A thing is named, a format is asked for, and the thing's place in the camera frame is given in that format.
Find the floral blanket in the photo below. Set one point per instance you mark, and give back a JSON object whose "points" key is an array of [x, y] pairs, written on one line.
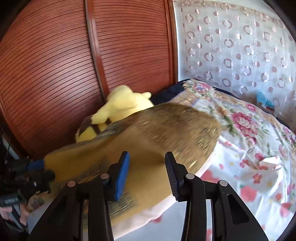
{"points": [[242, 150]]}

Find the gold patterned shirt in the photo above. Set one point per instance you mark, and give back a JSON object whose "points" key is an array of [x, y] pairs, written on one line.
{"points": [[150, 143]]}

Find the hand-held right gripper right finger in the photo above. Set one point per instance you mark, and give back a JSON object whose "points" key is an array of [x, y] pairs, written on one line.
{"points": [[173, 177]]}

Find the blue plastic bag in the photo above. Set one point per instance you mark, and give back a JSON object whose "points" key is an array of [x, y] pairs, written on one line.
{"points": [[263, 98]]}

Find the yellow plush toy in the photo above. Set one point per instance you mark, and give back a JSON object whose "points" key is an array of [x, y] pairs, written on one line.
{"points": [[120, 102]]}

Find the circle patterned sheer curtain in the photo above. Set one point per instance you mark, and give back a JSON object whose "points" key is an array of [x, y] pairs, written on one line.
{"points": [[231, 46]]}

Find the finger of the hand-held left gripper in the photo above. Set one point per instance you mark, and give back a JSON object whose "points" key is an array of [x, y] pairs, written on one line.
{"points": [[46, 177], [35, 165]]}

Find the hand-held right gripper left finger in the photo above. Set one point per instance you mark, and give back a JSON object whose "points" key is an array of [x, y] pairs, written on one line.
{"points": [[121, 178]]}

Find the person's left hand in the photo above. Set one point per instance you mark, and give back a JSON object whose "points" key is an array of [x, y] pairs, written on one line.
{"points": [[22, 217]]}

